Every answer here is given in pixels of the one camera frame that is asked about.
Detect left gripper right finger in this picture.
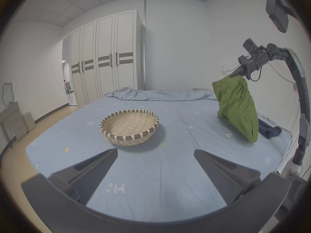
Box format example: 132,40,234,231
194,149,261,206

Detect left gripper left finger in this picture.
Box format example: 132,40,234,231
47,148,119,206

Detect green shorts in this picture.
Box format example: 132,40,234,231
212,75,259,144

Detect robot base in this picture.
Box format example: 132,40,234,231
273,158,311,230

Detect round woven basket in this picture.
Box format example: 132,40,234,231
100,109,160,146

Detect bed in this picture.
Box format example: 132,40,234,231
25,63,303,224

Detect dark blue garment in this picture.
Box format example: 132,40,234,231
258,117,282,139

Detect beige trash bin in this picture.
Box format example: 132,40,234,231
22,112,36,132

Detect grey dressing table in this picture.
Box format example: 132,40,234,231
0,101,28,143

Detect pale blue quilt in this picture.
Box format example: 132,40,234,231
104,88,219,102

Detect white wardrobe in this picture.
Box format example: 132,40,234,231
70,9,142,107

